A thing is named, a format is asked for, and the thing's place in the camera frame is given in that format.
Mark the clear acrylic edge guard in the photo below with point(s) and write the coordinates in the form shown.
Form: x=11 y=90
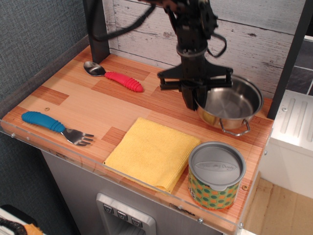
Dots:
x=87 y=184

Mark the white plastic appliance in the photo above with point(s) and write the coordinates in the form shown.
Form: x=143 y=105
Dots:
x=287 y=160

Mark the red handled spoon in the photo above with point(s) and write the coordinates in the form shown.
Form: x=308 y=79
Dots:
x=95 y=69

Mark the orange cloth piece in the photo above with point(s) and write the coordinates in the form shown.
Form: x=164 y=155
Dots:
x=31 y=229

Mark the dark grey post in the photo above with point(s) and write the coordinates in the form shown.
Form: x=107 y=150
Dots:
x=300 y=33
x=96 y=27

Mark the dark grey left post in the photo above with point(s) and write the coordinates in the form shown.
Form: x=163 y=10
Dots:
x=96 y=27

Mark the dark grey right post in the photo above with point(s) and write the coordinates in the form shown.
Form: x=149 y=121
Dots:
x=300 y=33

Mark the yellow folded cloth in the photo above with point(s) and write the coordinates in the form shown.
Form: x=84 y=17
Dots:
x=153 y=154

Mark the blue handled fork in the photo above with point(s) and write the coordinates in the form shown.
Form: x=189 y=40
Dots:
x=73 y=136

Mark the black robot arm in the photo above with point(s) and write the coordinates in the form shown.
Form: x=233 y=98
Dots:
x=193 y=22

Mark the stainless steel pot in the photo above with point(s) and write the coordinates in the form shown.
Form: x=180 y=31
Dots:
x=232 y=109

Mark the grey dispenser panel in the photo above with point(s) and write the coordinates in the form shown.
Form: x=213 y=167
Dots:
x=121 y=219

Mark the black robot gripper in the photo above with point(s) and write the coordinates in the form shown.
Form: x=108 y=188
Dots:
x=194 y=77

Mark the patterned can with grey lid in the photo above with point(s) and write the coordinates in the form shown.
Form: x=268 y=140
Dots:
x=215 y=170

